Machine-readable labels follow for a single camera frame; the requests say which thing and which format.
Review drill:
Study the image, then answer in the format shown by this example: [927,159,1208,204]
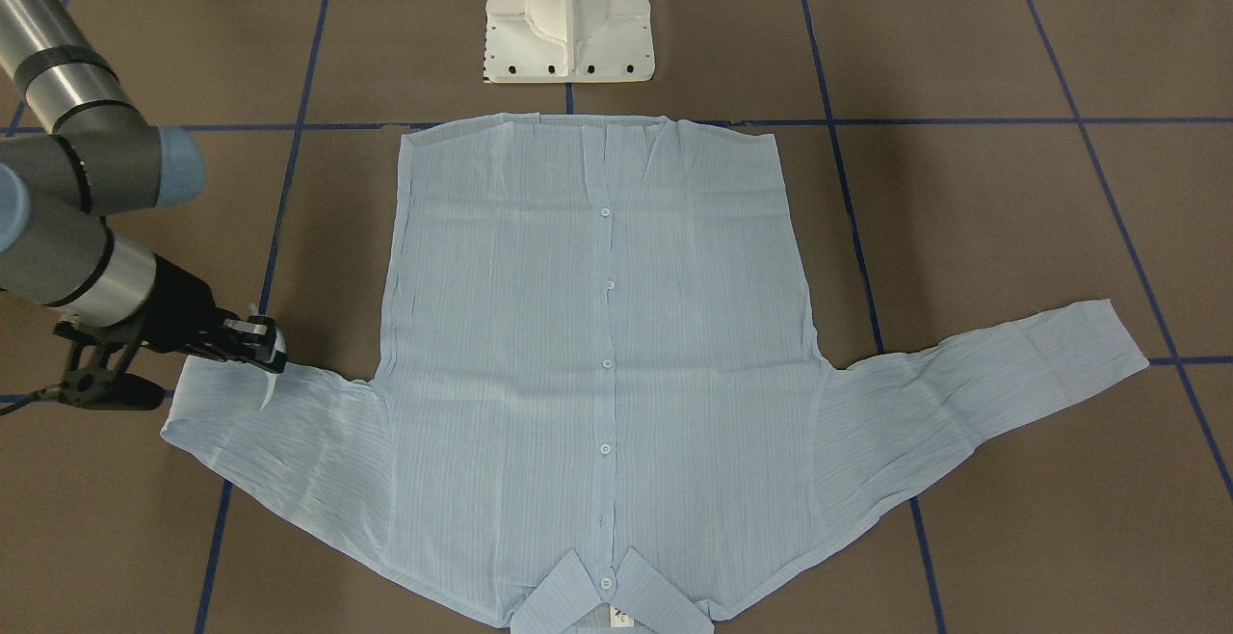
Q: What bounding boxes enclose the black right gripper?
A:
[189,310,287,410]

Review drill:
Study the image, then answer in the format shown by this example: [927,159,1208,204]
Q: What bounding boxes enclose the light blue button-up shirt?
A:
[160,113,1148,633]

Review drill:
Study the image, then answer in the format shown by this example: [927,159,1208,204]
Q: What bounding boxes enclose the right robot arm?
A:
[1,0,287,414]

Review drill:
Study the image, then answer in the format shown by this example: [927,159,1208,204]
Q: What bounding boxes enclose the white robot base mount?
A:
[482,0,656,84]

